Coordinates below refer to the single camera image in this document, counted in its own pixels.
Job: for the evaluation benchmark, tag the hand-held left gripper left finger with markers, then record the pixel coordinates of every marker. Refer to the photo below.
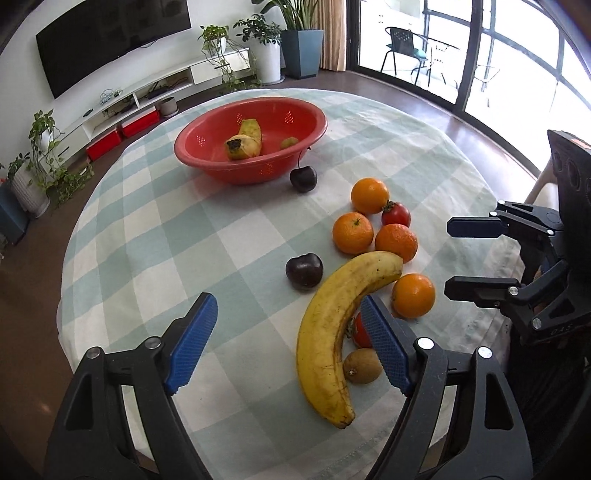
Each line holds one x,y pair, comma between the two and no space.
194,344

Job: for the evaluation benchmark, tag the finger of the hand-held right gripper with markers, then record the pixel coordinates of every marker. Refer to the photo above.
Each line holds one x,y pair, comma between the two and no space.
480,288
473,227

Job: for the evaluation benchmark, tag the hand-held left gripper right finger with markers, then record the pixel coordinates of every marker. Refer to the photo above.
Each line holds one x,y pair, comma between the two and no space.
385,346

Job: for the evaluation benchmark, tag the red tomato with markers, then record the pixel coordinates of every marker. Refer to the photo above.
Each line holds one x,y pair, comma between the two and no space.
397,215
362,337

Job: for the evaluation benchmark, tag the brown kiwi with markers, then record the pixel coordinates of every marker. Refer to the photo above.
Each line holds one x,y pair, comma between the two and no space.
362,366

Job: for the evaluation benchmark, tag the orange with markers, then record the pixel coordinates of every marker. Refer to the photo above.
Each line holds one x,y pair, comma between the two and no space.
352,233
397,242
369,196
413,295

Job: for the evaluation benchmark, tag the large yellow banana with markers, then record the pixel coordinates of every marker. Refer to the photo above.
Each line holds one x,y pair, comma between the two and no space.
323,332

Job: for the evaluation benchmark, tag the dark purple plum with stem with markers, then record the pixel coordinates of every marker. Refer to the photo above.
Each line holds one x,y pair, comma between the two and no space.
303,179

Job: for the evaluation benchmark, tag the red plastic basket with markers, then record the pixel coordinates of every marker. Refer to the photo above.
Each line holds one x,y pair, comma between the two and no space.
249,173

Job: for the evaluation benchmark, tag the green checked tablecloth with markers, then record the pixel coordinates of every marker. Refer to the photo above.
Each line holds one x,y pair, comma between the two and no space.
184,230

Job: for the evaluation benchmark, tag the glass sliding door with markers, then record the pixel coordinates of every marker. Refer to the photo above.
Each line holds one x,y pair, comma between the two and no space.
468,55

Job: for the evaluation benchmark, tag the short banana with dark end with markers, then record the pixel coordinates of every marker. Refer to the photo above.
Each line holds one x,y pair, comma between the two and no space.
244,148

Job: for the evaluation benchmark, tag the green kiwi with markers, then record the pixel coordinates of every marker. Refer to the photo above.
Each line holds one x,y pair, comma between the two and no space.
289,143

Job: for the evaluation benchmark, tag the red storage box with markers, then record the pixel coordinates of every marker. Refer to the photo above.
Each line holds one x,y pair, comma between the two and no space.
104,145
139,122

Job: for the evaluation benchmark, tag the short yellow banana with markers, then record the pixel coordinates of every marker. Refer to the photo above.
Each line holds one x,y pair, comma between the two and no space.
252,128

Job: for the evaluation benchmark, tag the plant in white ribbed pot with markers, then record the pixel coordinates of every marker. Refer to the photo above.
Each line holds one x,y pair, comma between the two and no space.
27,191

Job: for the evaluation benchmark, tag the small grey pot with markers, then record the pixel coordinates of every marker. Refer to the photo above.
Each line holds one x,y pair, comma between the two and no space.
168,107

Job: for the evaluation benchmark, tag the beige curtain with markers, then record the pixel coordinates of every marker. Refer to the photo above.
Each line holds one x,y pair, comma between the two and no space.
330,32

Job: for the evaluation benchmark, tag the large-leaf plant in grey-blue pot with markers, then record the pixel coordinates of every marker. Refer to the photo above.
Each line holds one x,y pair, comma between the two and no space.
301,50

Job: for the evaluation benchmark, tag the trailing pothos plant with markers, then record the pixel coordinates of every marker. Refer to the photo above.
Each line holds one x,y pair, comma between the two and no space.
44,147
217,44

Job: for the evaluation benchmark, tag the black set-top box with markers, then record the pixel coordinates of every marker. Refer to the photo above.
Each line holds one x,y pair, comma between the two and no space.
156,91

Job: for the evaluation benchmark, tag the bushy plant in white pot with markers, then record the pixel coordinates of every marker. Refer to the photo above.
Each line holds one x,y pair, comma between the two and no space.
267,57

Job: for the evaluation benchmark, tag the white television console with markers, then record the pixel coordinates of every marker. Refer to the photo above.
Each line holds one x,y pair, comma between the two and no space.
207,71

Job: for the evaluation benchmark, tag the black wall television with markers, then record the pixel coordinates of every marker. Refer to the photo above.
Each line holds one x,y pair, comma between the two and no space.
111,37

